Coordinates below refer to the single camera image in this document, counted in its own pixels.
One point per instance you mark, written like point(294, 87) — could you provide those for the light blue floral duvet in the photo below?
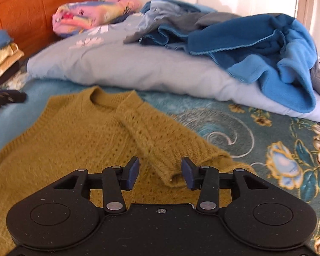
point(99, 56)

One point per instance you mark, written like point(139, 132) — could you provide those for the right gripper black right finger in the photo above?
point(209, 181)

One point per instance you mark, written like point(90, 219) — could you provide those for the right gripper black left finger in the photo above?
point(112, 181)

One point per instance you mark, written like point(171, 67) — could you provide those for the orange wooden headboard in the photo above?
point(29, 22)

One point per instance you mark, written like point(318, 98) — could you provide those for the stack of folded linens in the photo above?
point(10, 56)

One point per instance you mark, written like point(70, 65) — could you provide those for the pink floral folded blanket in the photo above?
point(76, 17)

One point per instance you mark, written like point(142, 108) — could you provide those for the blue fleece jacket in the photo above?
point(273, 50)

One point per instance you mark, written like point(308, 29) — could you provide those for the teal floral bed blanket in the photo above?
point(283, 149)

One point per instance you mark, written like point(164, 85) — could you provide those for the mustard yellow knit sweater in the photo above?
point(94, 130)

